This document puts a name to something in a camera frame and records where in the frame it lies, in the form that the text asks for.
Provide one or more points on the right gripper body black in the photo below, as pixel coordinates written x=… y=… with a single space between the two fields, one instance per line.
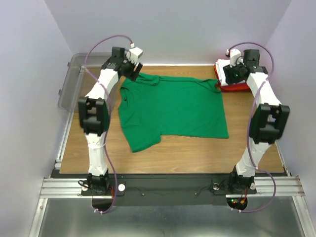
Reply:
x=233 y=74

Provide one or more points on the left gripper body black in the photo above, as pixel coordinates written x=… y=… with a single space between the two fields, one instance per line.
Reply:
x=129 y=67

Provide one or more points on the green t-shirt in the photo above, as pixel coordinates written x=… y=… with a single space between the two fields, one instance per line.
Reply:
x=153 y=106

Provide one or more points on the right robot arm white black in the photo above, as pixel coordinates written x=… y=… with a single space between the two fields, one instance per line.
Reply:
x=268 y=115

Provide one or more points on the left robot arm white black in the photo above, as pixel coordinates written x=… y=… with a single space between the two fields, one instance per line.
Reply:
x=95 y=111

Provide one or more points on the red folded t-shirt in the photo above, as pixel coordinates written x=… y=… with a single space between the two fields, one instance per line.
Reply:
x=241 y=87

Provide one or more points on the white folded t-shirt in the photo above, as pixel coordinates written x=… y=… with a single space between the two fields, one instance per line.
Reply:
x=221 y=63

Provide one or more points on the clear plastic storage bin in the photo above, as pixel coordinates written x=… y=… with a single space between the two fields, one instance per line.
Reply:
x=76 y=77

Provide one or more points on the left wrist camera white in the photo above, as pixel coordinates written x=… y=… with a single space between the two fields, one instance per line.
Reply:
x=134 y=54

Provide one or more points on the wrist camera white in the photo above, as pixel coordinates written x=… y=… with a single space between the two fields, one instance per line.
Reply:
x=134 y=54
x=235 y=57

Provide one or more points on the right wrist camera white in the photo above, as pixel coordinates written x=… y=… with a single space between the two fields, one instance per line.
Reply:
x=235 y=57

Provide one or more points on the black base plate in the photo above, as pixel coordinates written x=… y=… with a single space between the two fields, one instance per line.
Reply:
x=175 y=189

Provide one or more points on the aluminium rail frame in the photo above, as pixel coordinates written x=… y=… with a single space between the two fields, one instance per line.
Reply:
x=276 y=210

